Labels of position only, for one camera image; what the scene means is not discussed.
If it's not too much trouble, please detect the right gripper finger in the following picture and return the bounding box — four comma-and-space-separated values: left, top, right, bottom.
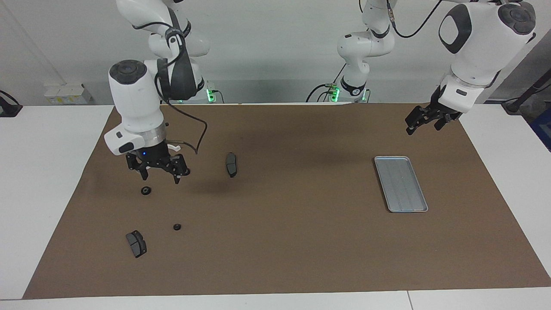
126, 154, 149, 180
170, 156, 186, 185

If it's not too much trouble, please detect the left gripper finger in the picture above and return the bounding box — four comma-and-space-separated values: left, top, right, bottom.
405, 105, 431, 136
434, 113, 453, 131

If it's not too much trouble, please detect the silver metal tray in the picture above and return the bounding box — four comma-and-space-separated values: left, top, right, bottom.
374, 156, 429, 213

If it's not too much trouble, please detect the wide grey brake pad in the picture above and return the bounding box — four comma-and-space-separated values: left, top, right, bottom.
126, 230, 147, 258

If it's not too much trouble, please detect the black stand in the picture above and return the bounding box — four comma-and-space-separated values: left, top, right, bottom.
501, 71, 551, 115

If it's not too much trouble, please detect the blue crate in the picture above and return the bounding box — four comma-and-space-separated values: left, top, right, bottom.
529, 116, 551, 152

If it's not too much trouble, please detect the brown table mat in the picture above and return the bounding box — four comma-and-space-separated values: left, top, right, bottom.
22, 102, 551, 300

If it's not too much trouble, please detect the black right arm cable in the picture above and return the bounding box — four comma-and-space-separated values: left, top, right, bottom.
131, 19, 208, 155

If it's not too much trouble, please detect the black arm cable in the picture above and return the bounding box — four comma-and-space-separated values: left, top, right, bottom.
131, 19, 208, 155
387, 0, 444, 38

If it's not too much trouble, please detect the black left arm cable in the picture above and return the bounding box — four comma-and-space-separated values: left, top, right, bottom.
387, 0, 444, 38

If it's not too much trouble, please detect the black left base cable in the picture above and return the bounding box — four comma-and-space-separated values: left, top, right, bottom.
306, 64, 347, 103

